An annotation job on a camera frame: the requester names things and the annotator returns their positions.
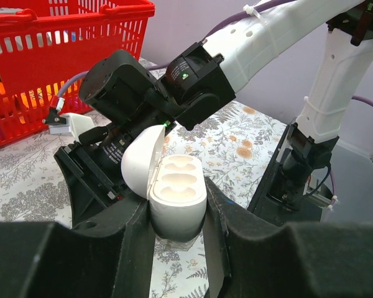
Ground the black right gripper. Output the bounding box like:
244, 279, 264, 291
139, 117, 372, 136
54, 124, 143, 227

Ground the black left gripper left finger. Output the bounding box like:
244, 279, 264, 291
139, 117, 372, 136
0, 198, 155, 297

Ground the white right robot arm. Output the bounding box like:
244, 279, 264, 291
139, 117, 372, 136
55, 1, 373, 226

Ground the red plastic shopping basket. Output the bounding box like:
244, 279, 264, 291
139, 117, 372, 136
0, 1, 155, 147

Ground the white earbud charging case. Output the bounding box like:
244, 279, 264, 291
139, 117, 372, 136
121, 125, 207, 242

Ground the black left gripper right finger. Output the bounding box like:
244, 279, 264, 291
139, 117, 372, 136
203, 178, 373, 297

